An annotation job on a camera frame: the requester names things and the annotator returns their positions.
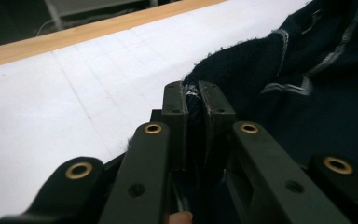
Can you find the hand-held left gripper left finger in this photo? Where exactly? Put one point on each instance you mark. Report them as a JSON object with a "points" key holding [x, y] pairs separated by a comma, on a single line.
{"points": [[174, 124]]}

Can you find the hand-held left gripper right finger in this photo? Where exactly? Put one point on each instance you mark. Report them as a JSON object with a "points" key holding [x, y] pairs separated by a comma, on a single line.
{"points": [[219, 118]]}

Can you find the black garment with grey stitching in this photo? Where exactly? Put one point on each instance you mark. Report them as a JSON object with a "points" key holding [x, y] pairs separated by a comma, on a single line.
{"points": [[245, 71]]}

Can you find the white board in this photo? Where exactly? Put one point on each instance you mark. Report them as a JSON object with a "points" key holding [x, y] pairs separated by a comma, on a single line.
{"points": [[74, 109]]}

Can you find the wooden table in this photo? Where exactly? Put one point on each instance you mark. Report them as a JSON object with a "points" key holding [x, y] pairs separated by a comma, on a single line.
{"points": [[74, 35]]}

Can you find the white-framed desk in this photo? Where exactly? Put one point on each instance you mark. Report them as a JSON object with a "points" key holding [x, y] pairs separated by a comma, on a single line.
{"points": [[99, 4]]}

